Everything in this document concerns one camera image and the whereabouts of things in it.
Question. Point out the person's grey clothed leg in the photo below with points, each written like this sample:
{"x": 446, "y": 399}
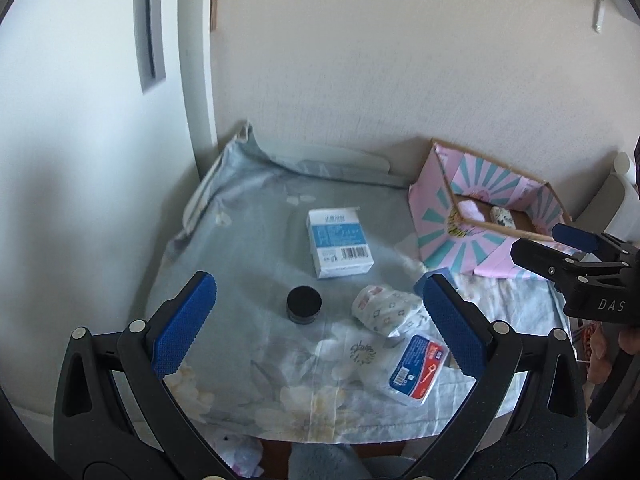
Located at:
{"x": 325, "y": 462}

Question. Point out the white furniture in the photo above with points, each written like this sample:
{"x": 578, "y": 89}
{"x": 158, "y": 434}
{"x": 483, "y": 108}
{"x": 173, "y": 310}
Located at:
{"x": 617, "y": 200}

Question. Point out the person's right hand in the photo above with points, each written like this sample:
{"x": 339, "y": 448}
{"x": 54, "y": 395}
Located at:
{"x": 629, "y": 342}

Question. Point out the pale blue floral bedsheet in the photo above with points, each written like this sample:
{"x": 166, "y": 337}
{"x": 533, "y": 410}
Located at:
{"x": 250, "y": 240}

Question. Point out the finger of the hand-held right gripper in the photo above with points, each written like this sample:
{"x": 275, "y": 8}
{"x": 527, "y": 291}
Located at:
{"x": 545, "y": 260}
{"x": 575, "y": 237}

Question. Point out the pink cloth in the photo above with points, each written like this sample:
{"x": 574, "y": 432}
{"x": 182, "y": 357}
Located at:
{"x": 595, "y": 355}

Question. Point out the red label plastic packet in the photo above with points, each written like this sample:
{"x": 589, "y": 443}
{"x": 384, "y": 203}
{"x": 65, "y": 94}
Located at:
{"x": 415, "y": 370}

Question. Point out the black round jar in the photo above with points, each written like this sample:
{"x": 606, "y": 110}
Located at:
{"x": 304, "y": 305}

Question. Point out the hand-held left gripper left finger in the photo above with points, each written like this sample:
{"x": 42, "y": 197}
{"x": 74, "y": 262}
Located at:
{"x": 185, "y": 325}

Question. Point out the white shelf bracket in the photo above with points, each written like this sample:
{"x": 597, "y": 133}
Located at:
{"x": 600, "y": 5}

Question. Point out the pink soft item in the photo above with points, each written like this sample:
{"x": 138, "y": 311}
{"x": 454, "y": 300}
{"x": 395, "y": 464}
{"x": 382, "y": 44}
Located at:
{"x": 471, "y": 211}

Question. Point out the white patterned tissue pack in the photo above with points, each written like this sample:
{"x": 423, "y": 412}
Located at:
{"x": 387, "y": 310}

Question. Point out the white plastic bag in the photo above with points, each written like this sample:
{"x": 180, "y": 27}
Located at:
{"x": 235, "y": 455}

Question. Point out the pink striped cardboard box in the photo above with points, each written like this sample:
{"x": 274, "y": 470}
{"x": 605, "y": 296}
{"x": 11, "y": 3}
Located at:
{"x": 450, "y": 230}

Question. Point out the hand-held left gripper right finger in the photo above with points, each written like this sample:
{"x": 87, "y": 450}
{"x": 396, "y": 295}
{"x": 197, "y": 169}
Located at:
{"x": 455, "y": 330}

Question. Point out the white and blue carton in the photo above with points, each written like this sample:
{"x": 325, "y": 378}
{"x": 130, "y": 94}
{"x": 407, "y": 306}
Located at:
{"x": 340, "y": 242}

